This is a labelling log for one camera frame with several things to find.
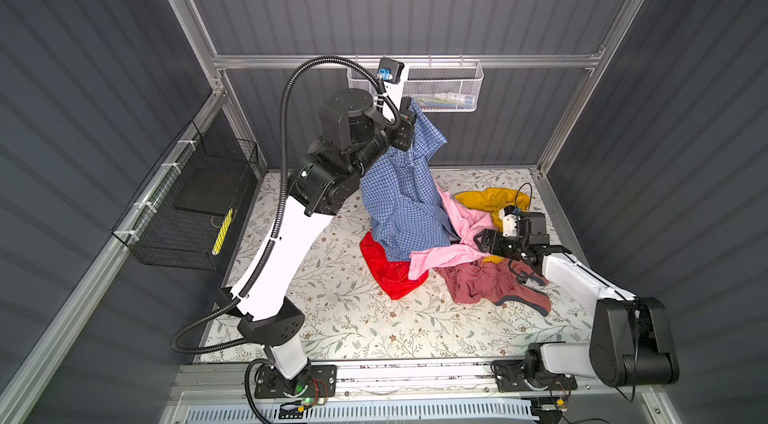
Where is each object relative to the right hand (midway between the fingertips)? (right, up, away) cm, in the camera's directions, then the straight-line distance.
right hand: (490, 241), depth 90 cm
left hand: (-28, +32, -35) cm, 55 cm away
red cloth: (-30, -10, 0) cm, 32 cm away
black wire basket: (-81, +10, -18) cm, 84 cm away
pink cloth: (-5, +5, +3) cm, 8 cm away
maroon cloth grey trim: (0, -11, -6) cm, 12 cm away
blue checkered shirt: (-28, +11, -18) cm, 35 cm away
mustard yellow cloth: (+7, +12, +19) cm, 23 cm away
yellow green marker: (-70, +5, -21) cm, 73 cm away
